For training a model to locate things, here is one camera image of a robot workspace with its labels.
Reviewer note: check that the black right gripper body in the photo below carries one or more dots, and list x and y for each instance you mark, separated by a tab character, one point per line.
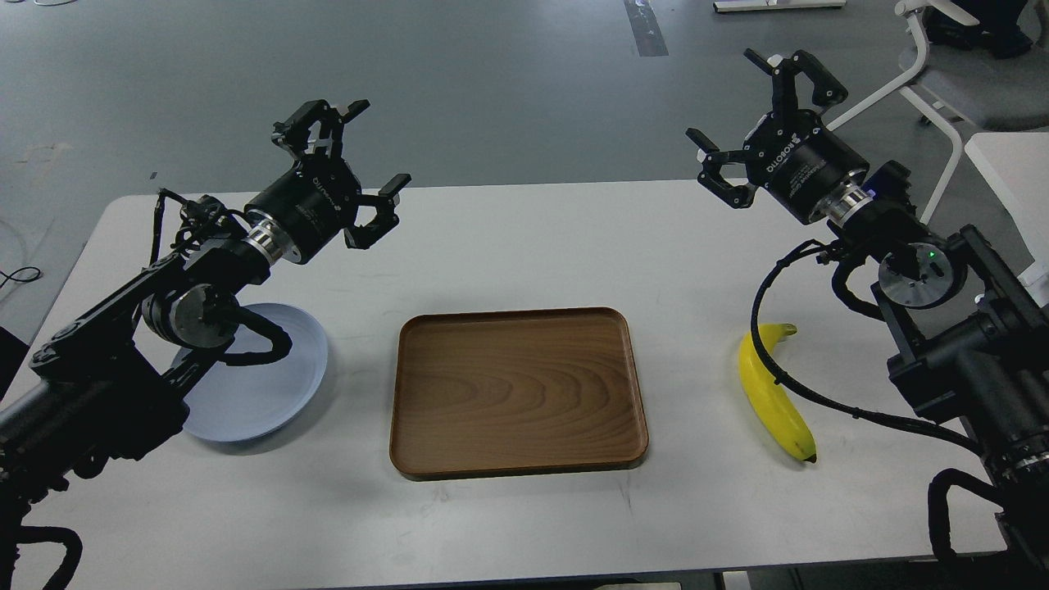
801	164

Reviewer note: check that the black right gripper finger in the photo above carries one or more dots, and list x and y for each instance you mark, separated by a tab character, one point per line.
827	90
713	160

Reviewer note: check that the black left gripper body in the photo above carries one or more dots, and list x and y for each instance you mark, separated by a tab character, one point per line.
310	203

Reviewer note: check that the light blue plate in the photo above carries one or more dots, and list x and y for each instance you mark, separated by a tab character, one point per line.
240	404

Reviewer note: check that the yellow banana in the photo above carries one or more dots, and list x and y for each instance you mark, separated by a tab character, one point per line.
772	406

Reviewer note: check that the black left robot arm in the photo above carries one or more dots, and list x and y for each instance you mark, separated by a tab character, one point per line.
113	383

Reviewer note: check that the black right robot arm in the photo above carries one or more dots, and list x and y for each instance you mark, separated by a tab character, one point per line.
971	340

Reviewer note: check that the white desk base far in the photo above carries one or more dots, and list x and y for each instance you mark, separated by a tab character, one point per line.
730	7

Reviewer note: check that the white office chair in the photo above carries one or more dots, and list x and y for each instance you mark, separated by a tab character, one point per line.
993	95

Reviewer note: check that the brown wooden tray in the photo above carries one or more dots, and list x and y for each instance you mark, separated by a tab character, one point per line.
504	394

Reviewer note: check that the white side table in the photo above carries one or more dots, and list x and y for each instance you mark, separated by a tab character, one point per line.
1015	165

